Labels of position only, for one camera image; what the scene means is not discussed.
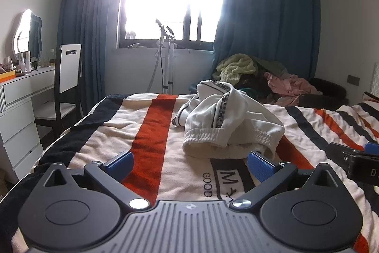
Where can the white pants with patterned stripe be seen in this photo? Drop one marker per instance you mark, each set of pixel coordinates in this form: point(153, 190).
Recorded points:
point(213, 113)

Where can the white and black chair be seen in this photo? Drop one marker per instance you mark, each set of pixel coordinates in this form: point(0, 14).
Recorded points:
point(69, 69)

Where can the pale yellow knit garment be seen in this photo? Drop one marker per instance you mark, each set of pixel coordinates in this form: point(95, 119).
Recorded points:
point(237, 66)

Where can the pink garment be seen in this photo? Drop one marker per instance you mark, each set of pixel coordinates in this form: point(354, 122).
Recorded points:
point(293, 85)

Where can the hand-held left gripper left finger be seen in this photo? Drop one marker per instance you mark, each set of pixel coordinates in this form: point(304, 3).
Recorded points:
point(121, 163)

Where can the white bottle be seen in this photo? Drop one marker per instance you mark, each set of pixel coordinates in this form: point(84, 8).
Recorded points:
point(28, 61)

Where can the striped cream orange black blanket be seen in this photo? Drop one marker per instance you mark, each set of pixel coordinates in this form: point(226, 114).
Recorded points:
point(97, 134)

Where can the white dressing table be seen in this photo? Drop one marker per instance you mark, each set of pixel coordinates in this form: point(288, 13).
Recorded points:
point(20, 110)

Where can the orange box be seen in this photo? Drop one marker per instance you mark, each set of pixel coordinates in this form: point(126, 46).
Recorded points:
point(7, 76)

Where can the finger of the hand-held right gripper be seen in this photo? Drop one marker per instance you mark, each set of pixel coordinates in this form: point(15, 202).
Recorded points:
point(340, 149)

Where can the wavy framed mirror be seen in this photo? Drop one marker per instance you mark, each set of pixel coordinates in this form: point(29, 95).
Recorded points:
point(26, 30)

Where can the dark wall outlet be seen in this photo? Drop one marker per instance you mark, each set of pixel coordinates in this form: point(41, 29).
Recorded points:
point(353, 80)

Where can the pile of dark clothes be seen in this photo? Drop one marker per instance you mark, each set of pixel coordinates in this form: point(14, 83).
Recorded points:
point(254, 85)

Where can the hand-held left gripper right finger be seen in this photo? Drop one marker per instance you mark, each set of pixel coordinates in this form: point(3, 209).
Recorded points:
point(260, 166)

